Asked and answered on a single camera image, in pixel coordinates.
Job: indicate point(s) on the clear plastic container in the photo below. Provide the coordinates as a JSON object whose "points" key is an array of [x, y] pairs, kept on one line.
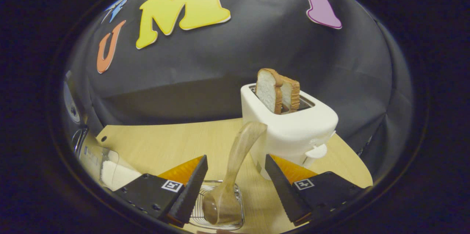
{"points": [[95, 157]]}

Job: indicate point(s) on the wooden spoon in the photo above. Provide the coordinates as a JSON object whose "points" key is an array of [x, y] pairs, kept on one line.
{"points": [[238, 153]]}

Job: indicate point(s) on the bread slice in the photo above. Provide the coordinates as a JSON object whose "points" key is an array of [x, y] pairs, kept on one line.
{"points": [[266, 90], [292, 94]]}

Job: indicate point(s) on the white toaster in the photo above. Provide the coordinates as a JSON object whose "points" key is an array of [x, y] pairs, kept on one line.
{"points": [[293, 131]]}

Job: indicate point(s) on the dark grey rice cooker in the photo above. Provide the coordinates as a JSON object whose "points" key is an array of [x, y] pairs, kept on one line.
{"points": [[71, 103]]}

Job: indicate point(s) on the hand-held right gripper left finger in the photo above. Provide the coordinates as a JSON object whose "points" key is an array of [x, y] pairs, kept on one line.
{"points": [[191, 190]]}

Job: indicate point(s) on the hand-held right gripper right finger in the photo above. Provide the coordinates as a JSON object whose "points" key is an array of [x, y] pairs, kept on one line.
{"points": [[284, 190]]}

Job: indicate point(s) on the black backdrop cloth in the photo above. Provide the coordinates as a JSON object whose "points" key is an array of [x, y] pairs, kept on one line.
{"points": [[257, 35]]}

